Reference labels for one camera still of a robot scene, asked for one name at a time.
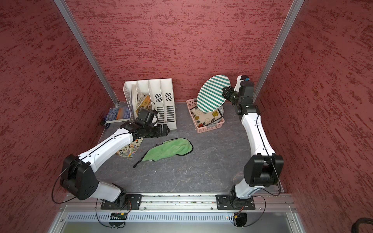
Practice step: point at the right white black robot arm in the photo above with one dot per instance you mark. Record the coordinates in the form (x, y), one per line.
(264, 167)

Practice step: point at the right aluminium corner post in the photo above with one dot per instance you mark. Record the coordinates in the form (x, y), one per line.
(284, 31)

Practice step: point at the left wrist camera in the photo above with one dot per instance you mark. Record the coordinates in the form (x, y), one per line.
(147, 116)

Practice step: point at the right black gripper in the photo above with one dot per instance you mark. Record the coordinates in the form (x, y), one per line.
(226, 93)

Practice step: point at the pink plastic basket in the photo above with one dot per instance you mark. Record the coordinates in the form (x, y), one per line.
(191, 104)

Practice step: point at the square floral plate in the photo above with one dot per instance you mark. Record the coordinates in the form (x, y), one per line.
(206, 119)

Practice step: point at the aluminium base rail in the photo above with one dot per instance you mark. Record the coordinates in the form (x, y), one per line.
(206, 202)

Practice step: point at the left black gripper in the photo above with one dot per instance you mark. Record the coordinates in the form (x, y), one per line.
(159, 133)

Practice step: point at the left aluminium corner post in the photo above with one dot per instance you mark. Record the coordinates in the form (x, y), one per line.
(72, 24)

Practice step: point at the blue book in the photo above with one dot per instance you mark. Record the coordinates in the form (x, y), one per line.
(119, 114)

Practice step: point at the floral picture book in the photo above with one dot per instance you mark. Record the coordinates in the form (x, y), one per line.
(129, 151)

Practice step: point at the green striped round plate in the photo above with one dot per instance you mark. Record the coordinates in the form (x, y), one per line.
(210, 96)

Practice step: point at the white file organizer rack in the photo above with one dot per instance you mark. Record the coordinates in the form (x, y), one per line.
(162, 98)

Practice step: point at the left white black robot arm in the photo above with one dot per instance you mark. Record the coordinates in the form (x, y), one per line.
(78, 172)

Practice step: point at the orange comic book in rack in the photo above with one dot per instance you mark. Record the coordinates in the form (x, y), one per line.
(143, 103)

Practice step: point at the aluminium corner post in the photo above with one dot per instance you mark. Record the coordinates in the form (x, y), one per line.
(72, 24)
(284, 31)

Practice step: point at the green microfiber cloth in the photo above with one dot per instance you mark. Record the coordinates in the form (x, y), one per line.
(169, 148)

